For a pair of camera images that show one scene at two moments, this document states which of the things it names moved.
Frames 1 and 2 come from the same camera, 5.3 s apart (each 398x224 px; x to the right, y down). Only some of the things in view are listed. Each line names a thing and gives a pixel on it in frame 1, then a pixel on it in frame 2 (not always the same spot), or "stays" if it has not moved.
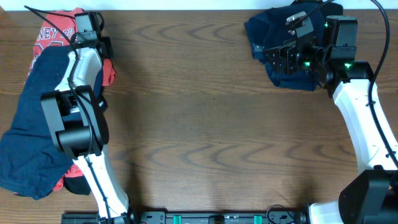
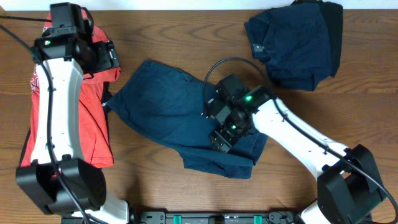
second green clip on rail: [257, 219] stays
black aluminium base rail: [186, 218] stays
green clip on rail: [177, 219] stays
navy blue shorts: [32, 159] to [168, 106]
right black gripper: [280, 59] to [222, 140]
